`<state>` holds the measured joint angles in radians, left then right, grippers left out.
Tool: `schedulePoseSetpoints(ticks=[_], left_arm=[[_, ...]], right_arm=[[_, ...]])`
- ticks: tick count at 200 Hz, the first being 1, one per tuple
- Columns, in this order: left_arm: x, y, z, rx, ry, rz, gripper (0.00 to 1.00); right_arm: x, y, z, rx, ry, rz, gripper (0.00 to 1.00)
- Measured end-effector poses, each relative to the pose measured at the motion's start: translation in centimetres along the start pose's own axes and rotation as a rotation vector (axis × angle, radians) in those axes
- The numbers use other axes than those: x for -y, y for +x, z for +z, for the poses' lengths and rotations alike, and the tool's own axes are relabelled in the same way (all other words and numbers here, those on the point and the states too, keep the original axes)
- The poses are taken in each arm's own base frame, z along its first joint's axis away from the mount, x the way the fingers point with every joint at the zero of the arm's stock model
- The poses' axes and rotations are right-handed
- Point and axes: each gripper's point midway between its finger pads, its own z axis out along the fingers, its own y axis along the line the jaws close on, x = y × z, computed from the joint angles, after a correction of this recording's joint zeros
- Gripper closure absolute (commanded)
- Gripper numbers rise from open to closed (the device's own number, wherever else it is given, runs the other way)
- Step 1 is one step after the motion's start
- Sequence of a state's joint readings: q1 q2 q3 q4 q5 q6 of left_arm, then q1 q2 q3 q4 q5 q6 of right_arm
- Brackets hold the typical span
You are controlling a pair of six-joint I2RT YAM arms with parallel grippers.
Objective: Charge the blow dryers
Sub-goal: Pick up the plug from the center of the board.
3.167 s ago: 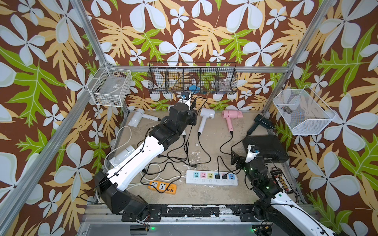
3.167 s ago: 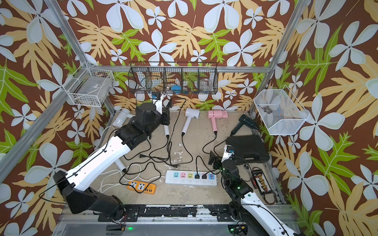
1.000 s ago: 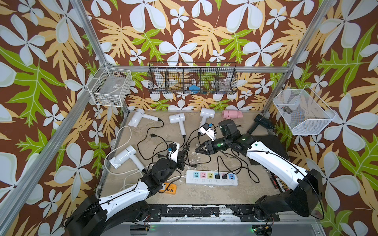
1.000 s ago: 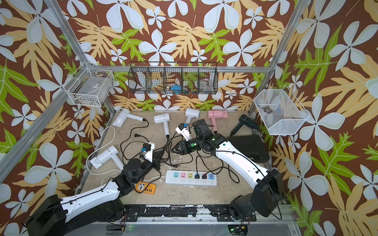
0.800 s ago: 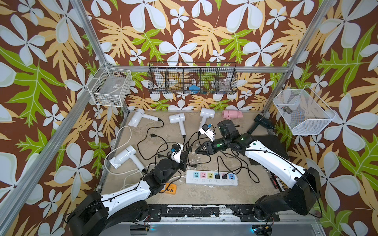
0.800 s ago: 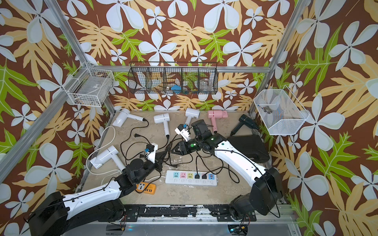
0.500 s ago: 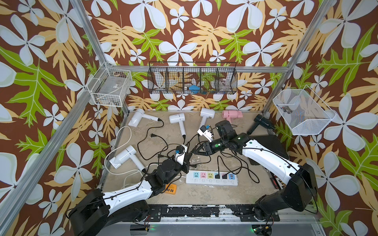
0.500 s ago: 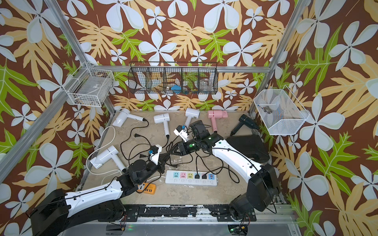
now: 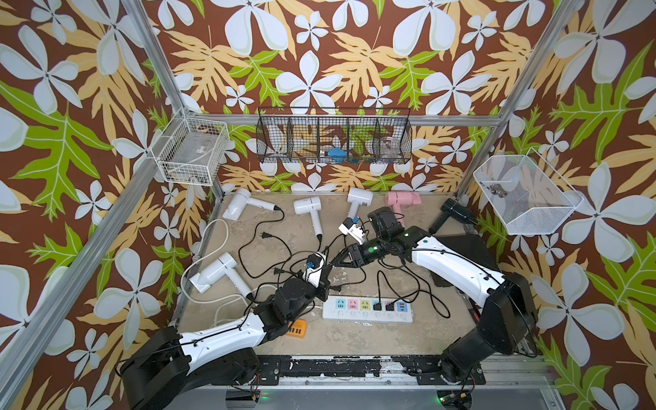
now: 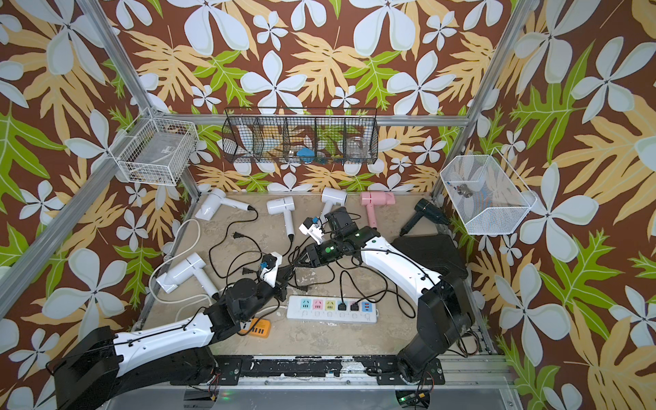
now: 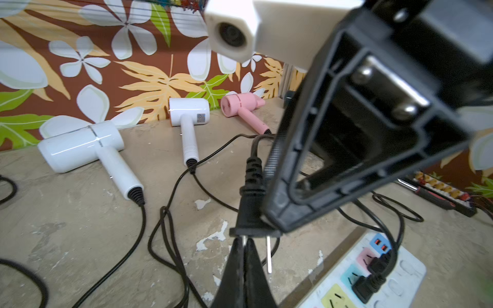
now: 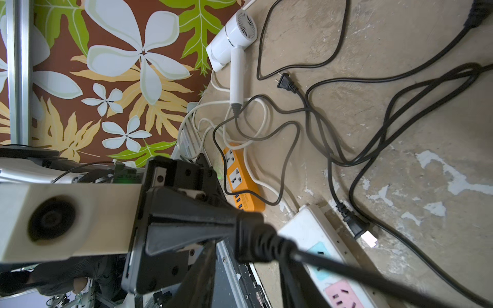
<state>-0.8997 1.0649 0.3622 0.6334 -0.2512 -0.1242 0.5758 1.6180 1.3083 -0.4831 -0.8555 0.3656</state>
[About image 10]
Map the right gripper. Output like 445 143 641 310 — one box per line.
294 236 347 268

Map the pink dryer black cable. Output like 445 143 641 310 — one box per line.
337 255 391 311

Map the black dryer power cable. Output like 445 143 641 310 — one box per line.
350 260 417 319

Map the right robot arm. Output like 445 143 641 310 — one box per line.
293 227 475 383

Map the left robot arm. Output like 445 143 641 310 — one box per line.
49 266 291 409

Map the white multicolour power strip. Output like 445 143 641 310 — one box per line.
286 296 378 324

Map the orange power strip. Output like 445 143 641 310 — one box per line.
239 318 272 338

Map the pink hair dryer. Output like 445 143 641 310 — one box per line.
360 191 396 229

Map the large white hair dryer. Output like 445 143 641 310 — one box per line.
155 253 219 299

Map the white hair dryer far left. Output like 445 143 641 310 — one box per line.
195 188 255 220

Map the black hair dryer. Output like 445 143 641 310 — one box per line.
400 198 450 237

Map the black plastic tool case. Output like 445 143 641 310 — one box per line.
391 234 468 279

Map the white mesh basket right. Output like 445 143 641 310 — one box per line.
440 150 537 236

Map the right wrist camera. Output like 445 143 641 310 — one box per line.
299 217 325 244

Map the far left dryer cable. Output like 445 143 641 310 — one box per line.
207 206 263 280

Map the large dryer white cable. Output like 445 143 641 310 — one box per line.
148 219 227 321

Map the black wire basket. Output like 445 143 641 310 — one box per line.
220 107 380 164

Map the black mounting rail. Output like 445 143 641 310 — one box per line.
174 355 419 386

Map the white wire basket left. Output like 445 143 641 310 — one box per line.
114 117 198 186

